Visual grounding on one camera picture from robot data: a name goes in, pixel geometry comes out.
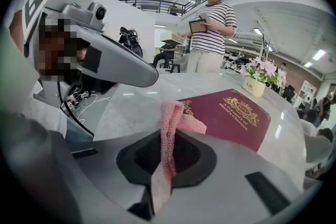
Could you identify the white phone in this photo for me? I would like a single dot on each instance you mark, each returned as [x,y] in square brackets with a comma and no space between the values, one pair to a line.
[202,16]

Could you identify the person's blue jeans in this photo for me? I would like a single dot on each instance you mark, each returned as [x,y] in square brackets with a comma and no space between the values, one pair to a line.
[78,131]

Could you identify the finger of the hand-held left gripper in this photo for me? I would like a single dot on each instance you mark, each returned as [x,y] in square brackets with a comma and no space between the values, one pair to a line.
[123,65]

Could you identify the long ceiling light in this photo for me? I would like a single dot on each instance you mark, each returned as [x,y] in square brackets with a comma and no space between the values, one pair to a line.
[318,55]

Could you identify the cream pot with pink flowers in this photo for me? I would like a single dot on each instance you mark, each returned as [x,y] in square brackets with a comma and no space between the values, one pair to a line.
[254,85]

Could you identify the pink knitted cloth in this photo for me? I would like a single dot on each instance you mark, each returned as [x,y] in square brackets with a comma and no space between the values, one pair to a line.
[168,128]

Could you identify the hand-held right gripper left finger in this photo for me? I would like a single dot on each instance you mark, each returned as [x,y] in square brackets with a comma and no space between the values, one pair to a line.
[105,170]

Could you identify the person's left forearm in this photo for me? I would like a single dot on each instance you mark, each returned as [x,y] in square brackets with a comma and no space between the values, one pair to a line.
[16,31]

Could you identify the black stool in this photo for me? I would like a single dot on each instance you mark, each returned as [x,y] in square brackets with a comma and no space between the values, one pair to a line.
[173,66]

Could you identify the white chair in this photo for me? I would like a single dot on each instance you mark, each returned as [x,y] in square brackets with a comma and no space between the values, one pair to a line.
[313,139]

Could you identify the maroon book with gold print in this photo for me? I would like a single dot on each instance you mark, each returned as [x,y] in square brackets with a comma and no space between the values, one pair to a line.
[225,120]

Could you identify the brown framed tablet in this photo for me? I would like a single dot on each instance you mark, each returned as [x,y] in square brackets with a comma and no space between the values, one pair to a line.
[198,26]

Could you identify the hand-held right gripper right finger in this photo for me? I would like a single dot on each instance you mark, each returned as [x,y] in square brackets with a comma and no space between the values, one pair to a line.
[225,191]

